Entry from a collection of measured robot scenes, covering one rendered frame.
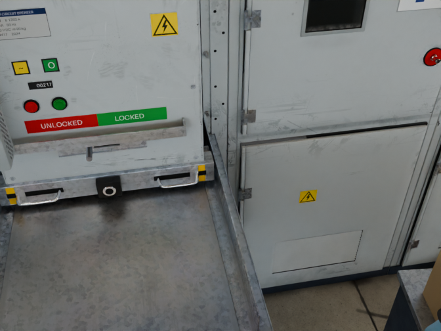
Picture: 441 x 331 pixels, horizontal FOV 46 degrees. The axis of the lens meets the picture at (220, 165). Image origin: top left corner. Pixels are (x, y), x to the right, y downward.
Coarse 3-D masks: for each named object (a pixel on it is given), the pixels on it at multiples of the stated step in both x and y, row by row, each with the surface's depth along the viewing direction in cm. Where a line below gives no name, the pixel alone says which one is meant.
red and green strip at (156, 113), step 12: (156, 108) 121; (36, 120) 117; (48, 120) 118; (60, 120) 118; (72, 120) 119; (84, 120) 119; (96, 120) 120; (108, 120) 121; (120, 120) 121; (132, 120) 122; (144, 120) 122; (36, 132) 119
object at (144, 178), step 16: (208, 160) 134; (0, 176) 129; (80, 176) 129; (96, 176) 129; (112, 176) 130; (128, 176) 131; (144, 176) 132; (160, 176) 133; (176, 176) 134; (208, 176) 136; (0, 192) 127; (32, 192) 129; (48, 192) 130; (64, 192) 130; (80, 192) 131; (96, 192) 132
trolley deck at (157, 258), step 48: (144, 192) 136; (192, 192) 136; (48, 240) 124; (96, 240) 124; (144, 240) 124; (192, 240) 124; (240, 240) 124; (48, 288) 113; (96, 288) 113; (144, 288) 113; (192, 288) 113
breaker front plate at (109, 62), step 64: (0, 0) 99; (64, 0) 101; (128, 0) 103; (192, 0) 106; (0, 64) 107; (64, 64) 110; (128, 64) 112; (192, 64) 115; (128, 128) 123; (192, 128) 126
